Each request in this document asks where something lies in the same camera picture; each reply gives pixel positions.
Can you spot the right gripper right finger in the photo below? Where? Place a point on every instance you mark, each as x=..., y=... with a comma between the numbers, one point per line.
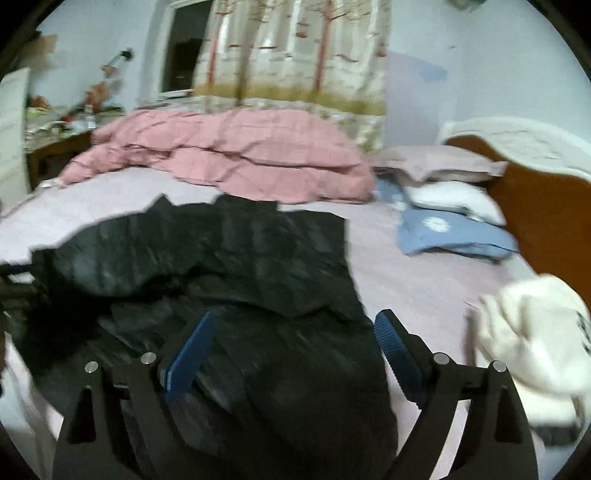
x=496, y=442

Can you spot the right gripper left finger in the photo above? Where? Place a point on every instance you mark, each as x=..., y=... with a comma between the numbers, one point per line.
x=119, y=424

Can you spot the black puffer jacket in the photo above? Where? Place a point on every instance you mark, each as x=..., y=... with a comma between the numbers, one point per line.
x=294, y=386

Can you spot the dark grey folded garment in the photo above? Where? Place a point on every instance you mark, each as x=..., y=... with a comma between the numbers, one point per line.
x=560, y=434

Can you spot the white cabinet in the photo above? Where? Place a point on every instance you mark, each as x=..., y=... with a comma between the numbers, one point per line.
x=14, y=181

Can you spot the cream folded garment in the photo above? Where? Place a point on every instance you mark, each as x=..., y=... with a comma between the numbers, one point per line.
x=540, y=329

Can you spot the cluttered wooden desk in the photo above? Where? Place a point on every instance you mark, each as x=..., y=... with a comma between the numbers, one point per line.
x=56, y=134

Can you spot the pink floral bedsheet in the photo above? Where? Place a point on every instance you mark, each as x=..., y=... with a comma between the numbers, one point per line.
x=429, y=294

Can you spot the blue flower pillow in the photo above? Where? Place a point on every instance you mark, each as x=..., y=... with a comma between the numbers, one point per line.
x=422, y=230

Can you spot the white pillow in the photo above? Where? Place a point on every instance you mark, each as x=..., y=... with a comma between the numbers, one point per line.
x=457, y=197

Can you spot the white and wood headboard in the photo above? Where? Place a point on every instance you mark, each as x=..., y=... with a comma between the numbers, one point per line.
x=544, y=192

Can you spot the pink plaid duvet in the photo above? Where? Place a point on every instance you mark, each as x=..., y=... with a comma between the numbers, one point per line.
x=288, y=156

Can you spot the mauve pillow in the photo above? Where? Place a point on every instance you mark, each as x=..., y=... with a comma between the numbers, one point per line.
x=421, y=164

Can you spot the dark window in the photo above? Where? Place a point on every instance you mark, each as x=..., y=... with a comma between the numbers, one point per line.
x=183, y=38

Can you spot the tree print curtain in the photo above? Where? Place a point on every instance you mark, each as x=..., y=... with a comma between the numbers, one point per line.
x=322, y=56

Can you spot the pink wall lamp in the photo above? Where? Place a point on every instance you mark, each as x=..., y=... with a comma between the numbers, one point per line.
x=111, y=67

